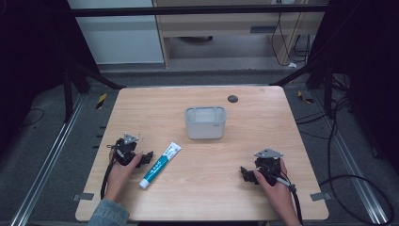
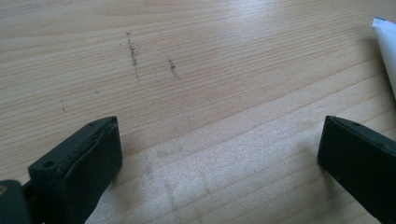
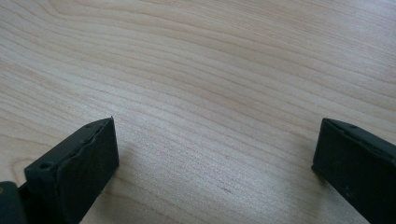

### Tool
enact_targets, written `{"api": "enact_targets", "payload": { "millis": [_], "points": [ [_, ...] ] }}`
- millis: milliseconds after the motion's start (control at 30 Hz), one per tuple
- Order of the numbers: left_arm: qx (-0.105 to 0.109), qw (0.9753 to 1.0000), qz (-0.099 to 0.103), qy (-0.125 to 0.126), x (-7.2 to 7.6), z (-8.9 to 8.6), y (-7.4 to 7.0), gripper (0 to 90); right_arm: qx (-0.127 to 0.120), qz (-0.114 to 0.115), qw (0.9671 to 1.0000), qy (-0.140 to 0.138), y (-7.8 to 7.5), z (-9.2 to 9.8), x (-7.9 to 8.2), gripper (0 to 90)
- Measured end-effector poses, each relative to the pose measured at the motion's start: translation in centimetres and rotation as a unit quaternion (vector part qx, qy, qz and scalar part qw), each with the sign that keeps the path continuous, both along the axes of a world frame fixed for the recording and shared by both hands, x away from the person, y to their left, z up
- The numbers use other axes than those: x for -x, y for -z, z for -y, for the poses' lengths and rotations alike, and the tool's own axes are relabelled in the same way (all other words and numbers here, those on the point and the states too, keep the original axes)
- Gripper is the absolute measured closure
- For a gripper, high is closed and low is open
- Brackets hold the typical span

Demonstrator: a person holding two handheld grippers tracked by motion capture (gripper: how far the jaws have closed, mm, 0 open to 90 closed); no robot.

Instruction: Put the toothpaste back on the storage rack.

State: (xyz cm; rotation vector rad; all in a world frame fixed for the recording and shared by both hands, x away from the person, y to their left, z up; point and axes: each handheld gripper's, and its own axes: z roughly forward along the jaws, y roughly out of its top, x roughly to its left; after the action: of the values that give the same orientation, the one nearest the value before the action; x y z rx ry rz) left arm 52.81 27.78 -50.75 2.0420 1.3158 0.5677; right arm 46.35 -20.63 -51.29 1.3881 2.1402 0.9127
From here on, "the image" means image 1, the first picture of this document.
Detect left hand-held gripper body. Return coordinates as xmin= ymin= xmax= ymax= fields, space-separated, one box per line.
xmin=106 ymin=133 xmax=140 ymax=167

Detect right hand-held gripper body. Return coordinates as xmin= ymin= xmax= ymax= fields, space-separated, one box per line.
xmin=253 ymin=148 xmax=284 ymax=186

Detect white and teal toothpaste tube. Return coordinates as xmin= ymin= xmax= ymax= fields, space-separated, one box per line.
xmin=138 ymin=141 xmax=183 ymax=190

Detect grey plastic basket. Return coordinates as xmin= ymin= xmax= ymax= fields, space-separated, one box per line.
xmin=184 ymin=105 xmax=228 ymax=140

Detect person's left hand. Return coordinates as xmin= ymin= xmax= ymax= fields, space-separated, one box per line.
xmin=103 ymin=150 xmax=144 ymax=203

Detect person's right hand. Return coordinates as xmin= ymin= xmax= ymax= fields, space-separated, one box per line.
xmin=253 ymin=158 xmax=296 ymax=218

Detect yellow black floor tape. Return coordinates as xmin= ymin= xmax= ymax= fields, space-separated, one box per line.
xmin=95 ymin=92 xmax=108 ymax=110
xmin=296 ymin=89 xmax=314 ymax=105

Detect black metal stand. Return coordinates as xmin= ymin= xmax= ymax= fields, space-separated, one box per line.
xmin=269 ymin=53 xmax=349 ymax=119
xmin=62 ymin=59 xmax=125 ymax=124

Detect white cabinet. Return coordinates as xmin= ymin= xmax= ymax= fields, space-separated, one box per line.
xmin=67 ymin=0 xmax=165 ymax=65

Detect light wooden cabinet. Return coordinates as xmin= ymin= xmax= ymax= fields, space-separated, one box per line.
xmin=152 ymin=0 xmax=330 ymax=69

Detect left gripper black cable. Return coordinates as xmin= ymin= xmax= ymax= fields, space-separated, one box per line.
xmin=100 ymin=158 xmax=117 ymax=201

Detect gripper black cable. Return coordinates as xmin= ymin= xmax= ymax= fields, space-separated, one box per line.
xmin=100 ymin=158 xmax=117 ymax=201
xmin=276 ymin=175 xmax=304 ymax=226

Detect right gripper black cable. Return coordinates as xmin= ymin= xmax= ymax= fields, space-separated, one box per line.
xmin=276 ymin=175 xmax=304 ymax=226

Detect grey table bracket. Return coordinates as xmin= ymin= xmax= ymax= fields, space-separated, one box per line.
xmin=72 ymin=192 xmax=95 ymax=202
xmin=310 ymin=191 xmax=332 ymax=202

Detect aluminium floor rail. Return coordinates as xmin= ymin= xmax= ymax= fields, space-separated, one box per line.
xmin=8 ymin=93 xmax=87 ymax=226
xmin=310 ymin=90 xmax=390 ymax=225

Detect black floor cables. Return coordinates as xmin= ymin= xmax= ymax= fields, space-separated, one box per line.
xmin=295 ymin=74 xmax=395 ymax=226

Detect black hanging cables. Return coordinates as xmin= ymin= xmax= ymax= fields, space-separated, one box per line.
xmin=270 ymin=0 xmax=314 ymax=68

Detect black metal frame bar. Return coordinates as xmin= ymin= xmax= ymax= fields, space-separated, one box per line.
xmin=70 ymin=4 xmax=330 ymax=18

